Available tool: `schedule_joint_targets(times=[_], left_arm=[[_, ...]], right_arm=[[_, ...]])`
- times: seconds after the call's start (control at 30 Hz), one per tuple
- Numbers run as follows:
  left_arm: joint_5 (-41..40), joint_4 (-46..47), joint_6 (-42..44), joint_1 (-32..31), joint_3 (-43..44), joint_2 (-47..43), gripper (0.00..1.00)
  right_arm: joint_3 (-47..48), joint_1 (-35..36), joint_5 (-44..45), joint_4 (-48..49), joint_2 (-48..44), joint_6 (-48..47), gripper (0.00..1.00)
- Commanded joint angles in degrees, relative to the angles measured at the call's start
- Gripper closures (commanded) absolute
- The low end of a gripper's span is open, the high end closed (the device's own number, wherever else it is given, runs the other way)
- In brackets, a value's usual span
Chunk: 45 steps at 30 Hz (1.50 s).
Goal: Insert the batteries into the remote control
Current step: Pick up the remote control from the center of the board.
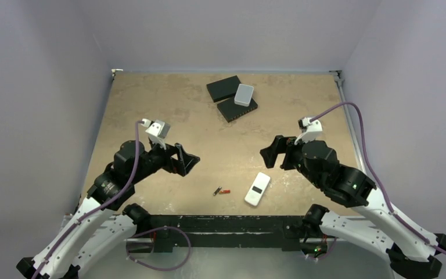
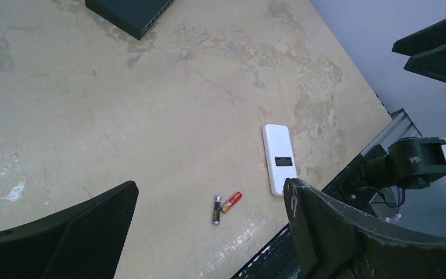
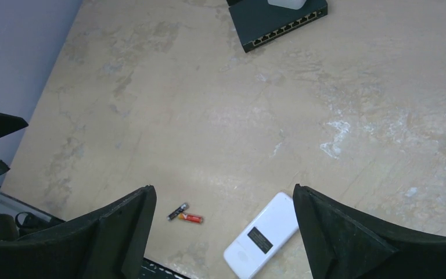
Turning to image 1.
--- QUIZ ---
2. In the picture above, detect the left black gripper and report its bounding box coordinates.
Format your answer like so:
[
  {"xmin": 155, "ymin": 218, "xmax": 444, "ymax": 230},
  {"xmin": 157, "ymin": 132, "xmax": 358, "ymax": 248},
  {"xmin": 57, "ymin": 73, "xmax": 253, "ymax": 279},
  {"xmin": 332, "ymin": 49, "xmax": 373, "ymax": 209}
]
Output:
[{"xmin": 131, "ymin": 135, "xmax": 199, "ymax": 184}]

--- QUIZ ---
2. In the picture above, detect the white remote control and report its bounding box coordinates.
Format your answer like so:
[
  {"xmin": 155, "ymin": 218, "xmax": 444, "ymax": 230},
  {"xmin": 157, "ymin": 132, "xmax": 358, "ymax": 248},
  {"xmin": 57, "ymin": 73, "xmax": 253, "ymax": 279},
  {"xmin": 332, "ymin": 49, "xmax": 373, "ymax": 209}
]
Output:
[{"xmin": 244, "ymin": 172, "xmax": 271, "ymax": 206}]

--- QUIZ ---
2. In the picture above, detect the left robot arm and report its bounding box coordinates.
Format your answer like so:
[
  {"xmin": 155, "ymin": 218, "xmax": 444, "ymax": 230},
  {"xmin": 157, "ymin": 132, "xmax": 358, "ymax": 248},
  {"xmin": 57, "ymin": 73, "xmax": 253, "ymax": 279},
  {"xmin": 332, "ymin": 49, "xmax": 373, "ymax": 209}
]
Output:
[{"xmin": 16, "ymin": 140, "xmax": 200, "ymax": 278}]

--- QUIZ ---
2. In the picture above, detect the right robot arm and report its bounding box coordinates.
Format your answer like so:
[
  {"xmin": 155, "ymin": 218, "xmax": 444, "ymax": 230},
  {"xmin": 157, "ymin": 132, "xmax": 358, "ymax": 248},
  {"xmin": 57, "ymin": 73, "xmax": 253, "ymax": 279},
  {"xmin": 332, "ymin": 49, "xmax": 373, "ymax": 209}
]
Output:
[{"xmin": 260, "ymin": 135, "xmax": 446, "ymax": 278}]

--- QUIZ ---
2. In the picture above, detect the black battery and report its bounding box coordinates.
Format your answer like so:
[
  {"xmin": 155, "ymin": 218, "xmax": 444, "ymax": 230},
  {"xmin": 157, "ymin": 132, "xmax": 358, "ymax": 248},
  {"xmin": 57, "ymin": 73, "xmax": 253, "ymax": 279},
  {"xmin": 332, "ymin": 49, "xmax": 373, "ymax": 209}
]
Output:
[{"xmin": 213, "ymin": 187, "xmax": 222, "ymax": 196}]

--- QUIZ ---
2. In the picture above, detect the black box front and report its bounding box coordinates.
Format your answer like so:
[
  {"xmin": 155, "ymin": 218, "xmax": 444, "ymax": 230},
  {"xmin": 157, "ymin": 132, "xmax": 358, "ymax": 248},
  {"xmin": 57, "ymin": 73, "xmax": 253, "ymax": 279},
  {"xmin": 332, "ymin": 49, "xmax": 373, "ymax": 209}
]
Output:
[{"xmin": 217, "ymin": 99, "xmax": 258, "ymax": 123}]

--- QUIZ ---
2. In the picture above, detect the black box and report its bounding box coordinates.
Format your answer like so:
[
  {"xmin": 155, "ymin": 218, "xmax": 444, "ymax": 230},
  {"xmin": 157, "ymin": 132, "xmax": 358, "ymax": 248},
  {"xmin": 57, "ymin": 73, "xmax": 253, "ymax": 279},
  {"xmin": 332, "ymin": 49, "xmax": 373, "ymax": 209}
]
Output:
[
  {"xmin": 217, "ymin": 99, "xmax": 258, "ymax": 123},
  {"xmin": 206, "ymin": 76, "xmax": 241, "ymax": 102}
]

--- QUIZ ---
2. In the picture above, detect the black base bar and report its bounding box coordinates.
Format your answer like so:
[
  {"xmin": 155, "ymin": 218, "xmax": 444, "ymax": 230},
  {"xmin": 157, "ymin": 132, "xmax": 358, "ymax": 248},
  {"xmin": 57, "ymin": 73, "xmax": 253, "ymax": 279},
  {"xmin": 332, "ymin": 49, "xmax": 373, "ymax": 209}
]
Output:
[{"xmin": 123, "ymin": 203, "xmax": 329, "ymax": 254}]

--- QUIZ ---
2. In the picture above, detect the white plastic box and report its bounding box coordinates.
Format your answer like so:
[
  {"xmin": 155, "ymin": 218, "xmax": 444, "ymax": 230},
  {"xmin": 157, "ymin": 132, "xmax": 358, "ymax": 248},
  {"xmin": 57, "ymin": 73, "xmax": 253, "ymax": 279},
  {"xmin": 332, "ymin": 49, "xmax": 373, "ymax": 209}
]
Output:
[{"xmin": 233, "ymin": 84, "xmax": 254, "ymax": 107}]

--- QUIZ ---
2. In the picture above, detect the black box rear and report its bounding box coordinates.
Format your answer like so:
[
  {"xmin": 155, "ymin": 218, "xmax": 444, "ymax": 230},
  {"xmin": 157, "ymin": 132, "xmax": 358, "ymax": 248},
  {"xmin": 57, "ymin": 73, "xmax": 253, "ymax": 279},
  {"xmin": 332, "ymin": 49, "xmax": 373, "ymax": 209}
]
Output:
[{"xmin": 206, "ymin": 76, "xmax": 241, "ymax": 102}]

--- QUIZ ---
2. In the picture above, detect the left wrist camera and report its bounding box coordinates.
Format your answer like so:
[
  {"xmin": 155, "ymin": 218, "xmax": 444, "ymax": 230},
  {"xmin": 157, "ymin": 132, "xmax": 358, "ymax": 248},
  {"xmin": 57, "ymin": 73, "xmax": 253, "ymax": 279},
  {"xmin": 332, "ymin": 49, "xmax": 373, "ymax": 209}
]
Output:
[{"xmin": 141, "ymin": 119, "xmax": 171, "ymax": 150}]

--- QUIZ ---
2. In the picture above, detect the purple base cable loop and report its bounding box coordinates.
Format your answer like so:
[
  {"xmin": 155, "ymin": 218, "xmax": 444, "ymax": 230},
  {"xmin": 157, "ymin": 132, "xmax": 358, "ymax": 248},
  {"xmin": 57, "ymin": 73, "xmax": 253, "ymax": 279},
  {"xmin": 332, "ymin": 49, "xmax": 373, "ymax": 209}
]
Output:
[{"xmin": 125, "ymin": 226, "xmax": 192, "ymax": 272}]

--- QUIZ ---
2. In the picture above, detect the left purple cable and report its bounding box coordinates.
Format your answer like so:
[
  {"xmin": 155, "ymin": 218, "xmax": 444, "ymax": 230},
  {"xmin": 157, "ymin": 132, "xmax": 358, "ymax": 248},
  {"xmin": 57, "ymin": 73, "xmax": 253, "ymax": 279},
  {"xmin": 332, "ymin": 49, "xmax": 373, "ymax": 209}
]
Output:
[{"xmin": 30, "ymin": 120, "xmax": 147, "ymax": 279}]

